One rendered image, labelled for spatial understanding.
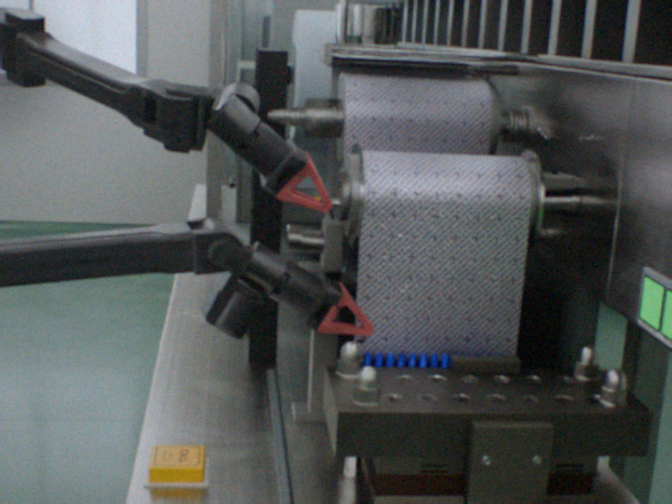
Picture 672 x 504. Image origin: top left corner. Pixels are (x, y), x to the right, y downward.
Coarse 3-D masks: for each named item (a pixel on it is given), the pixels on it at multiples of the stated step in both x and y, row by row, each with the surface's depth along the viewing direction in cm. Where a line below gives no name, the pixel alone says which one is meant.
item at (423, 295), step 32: (384, 256) 131; (416, 256) 131; (448, 256) 132; (480, 256) 132; (512, 256) 133; (384, 288) 132; (416, 288) 132; (448, 288) 133; (480, 288) 133; (512, 288) 134; (384, 320) 133; (416, 320) 134; (448, 320) 134; (480, 320) 135; (512, 320) 135; (384, 352) 134; (416, 352) 135; (448, 352) 135; (480, 352) 136; (512, 352) 136
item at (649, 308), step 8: (648, 280) 112; (648, 288) 112; (656, 288) 110; (648, 296) 112; (656, 296) 110; (648, 304) 112; (656, 304) 110; (640, 312) 114; (648, 312) 112; (656, 312) 110; (648, 320) 112; (656, 320) 110
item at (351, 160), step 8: (352, 160) 131; (352, 168) 130; (528, 168) 134; (352, 176) 130; (352, 184) 129; (536, 184) 132; (352, 192) 129; (536, 192) 132; (352, 200) 129; (536, 200) 132; (352, 208) 129; (352, 216) 130; (344, 224) 136; (352, 224) 131; (344, 232) 136; (352, 232) 133; (528, 232) 134
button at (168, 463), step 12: (156, 456) 124; (168, 456) 124; (180, 456) 124; (192, 456) 124; (204, 456) 126; (156, 468) 121; (168, 468) 121; (180, 468) 121; (192, 468) 121; (156, 480) 121; (168, 480) 121; (180, 480) 121; (192, 480) 122
